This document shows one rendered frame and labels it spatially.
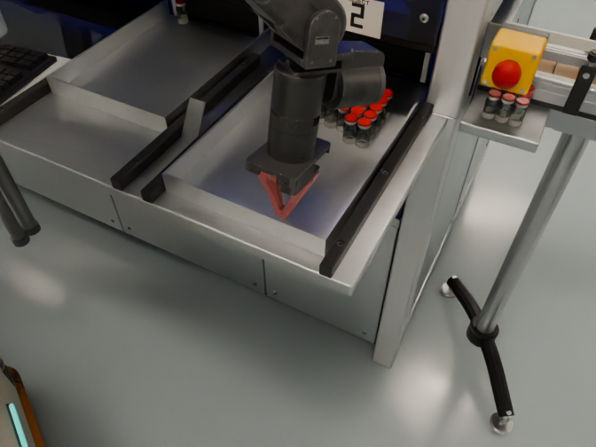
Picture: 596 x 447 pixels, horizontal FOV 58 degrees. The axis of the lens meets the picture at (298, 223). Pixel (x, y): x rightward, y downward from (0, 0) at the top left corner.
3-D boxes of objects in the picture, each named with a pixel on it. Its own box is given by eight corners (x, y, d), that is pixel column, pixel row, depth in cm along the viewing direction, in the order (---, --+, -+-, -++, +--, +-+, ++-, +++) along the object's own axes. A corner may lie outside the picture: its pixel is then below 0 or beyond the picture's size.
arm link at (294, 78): (266, 50, 57) (291, 71, 53) (321, 45, 60) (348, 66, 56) (261, 108, 61) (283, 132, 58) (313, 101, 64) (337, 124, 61)
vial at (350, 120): (345, 135, 87) (348, 111, 84) (357, 138, 86) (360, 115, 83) (340, 142, 86) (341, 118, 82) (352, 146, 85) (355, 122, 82)
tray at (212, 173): (281, 79, 98) (281, 62, 96) (414, 120, 90) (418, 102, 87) (166, 192, 78) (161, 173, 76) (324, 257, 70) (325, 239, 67)
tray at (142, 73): (168, 14, 116) (165, -2, 113) (272, 43, 108) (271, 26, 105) (51, 92, 95) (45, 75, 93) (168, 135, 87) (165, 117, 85)
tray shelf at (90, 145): (152, 18, 119) (150, 10, 117) (458, 103, 97) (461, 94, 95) (-28, 136, 90) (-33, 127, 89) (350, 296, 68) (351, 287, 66)
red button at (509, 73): (493, 75, 82) (500, 51, 79) (519, 82, 81) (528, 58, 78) (486, 88, 80) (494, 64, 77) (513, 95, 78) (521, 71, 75)
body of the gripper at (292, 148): (329, 155, 67) (340, 101, 63) (292, 193, 60) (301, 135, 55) (285, 138, 69) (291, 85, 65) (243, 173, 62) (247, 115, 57)
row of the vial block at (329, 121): (281, 105, 93) (280, 81, 89) (376, 135, 87) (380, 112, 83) (274, 111, 91) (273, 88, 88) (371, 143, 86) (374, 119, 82)
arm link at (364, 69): (270, -12, 56) (311, 11, 50) (361, -13, 61) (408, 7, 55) (263, 97, 63) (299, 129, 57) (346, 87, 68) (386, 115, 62)
